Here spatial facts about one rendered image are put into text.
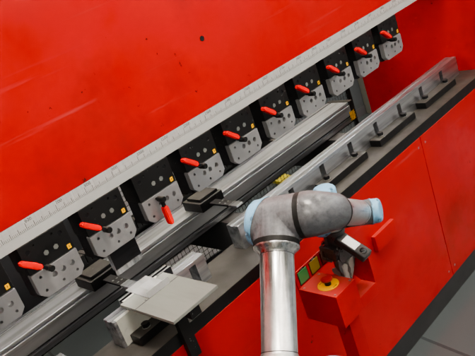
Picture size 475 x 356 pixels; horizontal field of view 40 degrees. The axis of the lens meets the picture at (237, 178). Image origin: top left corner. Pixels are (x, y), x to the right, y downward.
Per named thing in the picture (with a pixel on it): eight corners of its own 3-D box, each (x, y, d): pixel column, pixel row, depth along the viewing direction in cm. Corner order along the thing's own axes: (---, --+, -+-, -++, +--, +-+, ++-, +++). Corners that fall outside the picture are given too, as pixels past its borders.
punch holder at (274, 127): (272, 141, 236) (258, 99, 230) (256, 141, 242) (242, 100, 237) (297, 123, 245) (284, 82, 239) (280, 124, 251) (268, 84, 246)
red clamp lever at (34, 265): (22, 260, 168) (56, 265, 175) (15, 258, 171) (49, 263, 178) (20, 268, 168) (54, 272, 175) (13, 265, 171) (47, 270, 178)
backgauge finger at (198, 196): (230, 216, 234) (225, 204, 232) (184, 210, 253) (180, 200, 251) (251, 200, 241) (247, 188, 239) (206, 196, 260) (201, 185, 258)
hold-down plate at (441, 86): (426, 109, 300) (425, 102, 299) (416, 109, 304) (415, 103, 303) (456, 83, 318) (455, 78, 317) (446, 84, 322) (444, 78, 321)
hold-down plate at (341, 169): (327, 192, 253) (325, 185, 252) (317, 191, 257) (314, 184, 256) (368, 157, 270) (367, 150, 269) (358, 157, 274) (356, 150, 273)
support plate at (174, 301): (174, 325, 179) (172, 322, 178) (121, 307, 198) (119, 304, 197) (218, 287, 189) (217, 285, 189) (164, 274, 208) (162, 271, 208)
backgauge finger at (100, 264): (119, 300, 203) (114, 287, 201) (78, 287, 222) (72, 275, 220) (148, 278, 210) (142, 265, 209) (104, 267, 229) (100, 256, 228)
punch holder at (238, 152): (236, 166, 224) (220, 123, 219) (220, 165, 231) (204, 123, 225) (264, 147, 233) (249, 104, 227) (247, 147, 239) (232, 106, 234)
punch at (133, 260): (119, 276, 198) (107, 250, 194) (115, 275, 199) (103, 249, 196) (143, 258, 204) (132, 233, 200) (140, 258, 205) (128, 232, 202)
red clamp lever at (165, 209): (172, 225, 201) (160, 198, 198) (164, 224, 204) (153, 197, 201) (176, 222, 202) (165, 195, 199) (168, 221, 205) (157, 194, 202)
